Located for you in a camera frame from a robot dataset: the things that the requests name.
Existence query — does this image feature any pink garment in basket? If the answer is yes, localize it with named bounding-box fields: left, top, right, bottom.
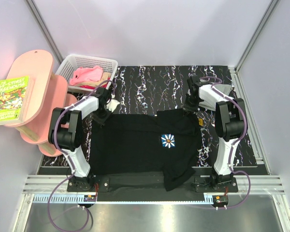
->
left=69, top=66, right=103, bottom=86

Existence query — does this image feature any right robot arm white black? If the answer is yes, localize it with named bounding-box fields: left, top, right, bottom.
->
left=184, top=76, right=248, bottom=192

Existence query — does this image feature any magenta garment in basket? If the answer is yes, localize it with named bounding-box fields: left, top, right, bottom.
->
left=80, top=85, right=95, bottom=89

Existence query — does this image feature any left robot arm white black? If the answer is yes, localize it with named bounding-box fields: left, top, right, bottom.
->
left=48, top=87, right=116, bottom=191

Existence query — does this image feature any white plastic laundry basket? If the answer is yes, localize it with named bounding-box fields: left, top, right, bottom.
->
left=56, top=54, right=118, bottom=93

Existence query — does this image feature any black t shirt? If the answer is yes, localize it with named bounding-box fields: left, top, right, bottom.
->
left=89, top=108, right=202, bottom=191

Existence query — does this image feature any folded grey t shirt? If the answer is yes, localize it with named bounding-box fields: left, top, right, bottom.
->
left=199, top=84, right=232, bottom=111

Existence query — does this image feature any aluminium frame rail front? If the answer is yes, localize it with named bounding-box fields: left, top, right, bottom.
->
left=23, top=175, right=285, bottom=205

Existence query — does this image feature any green treehouse book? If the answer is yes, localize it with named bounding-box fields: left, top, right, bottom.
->
left=0, top=75, right=34, bottom=126

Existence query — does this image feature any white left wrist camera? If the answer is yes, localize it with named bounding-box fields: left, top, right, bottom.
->
left=106, top=99, right=120, bottom=112

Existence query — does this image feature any beige garment in basket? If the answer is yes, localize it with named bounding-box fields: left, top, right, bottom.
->
left=83, top=72, right=111, bottom=87

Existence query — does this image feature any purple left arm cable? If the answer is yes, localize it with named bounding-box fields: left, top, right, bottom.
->
left=47, top=81, right=116, bottom=231

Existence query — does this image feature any pink tiered shelf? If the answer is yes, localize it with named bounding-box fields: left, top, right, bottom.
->
left=6, top=50, right=77, bottom=157

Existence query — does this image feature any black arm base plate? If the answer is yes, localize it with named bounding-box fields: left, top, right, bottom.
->
left=67, top=172, right=238, bottom=202

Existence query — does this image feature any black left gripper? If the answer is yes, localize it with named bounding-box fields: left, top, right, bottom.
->
left=92, top=105, right=114, bottom=127

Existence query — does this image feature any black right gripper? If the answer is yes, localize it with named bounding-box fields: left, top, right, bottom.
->
left=183, top=93, right=201, bottom=117

